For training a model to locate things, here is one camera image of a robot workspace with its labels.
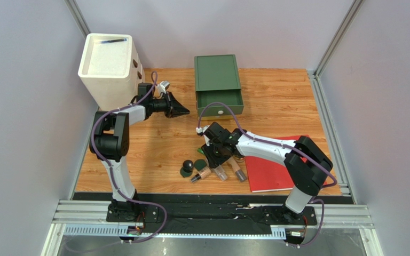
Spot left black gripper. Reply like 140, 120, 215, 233
149, 92, 191, 118

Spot clear foundation bottle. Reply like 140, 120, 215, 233
213, 165, 228, 181

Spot small tan foundation bottle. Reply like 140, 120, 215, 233
191, 166, 211, 183

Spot green top drawer unit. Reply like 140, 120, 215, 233
194, 54, 244, 116

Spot black round ball sponge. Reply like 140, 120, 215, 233
183, 159, 194, 173

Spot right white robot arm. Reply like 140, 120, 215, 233
195, 122, 333, 214

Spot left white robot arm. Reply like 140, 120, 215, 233
90, 83, 190, 213

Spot dark green disc right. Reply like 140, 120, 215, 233
194, 159, 208, 171

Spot dark green disc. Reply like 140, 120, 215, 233
194, 159, 208, 171
180, 167, 193, 178

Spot dark green disc left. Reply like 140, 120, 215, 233
180, 167, 193, 178

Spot yellow bottom drawer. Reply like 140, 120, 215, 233
198, 114, 226, 120

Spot red folder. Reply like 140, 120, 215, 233
236, 132, 333, 196

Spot white drawer cabinet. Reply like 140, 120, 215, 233
78, 33, 146, 111

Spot dark blue pen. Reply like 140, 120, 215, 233
100, 38, 127, 44

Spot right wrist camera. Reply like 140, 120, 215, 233
196, 125, 210, 146

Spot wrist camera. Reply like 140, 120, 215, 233
196, 125, 210, 146
156, 80, 170, 95

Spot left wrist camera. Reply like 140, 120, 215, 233
156, 80, 170, 95

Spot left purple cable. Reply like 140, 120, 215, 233
64, 71, 169, 249

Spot purple cable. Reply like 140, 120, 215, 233
196, 101, 338, 248
64, 71, 169, 249

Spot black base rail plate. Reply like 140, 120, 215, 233
73, 193, 354, 235

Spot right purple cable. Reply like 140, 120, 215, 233
196, 101, 338, 248

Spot aluminium frame rail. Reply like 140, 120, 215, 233
48, 194, 383, 255

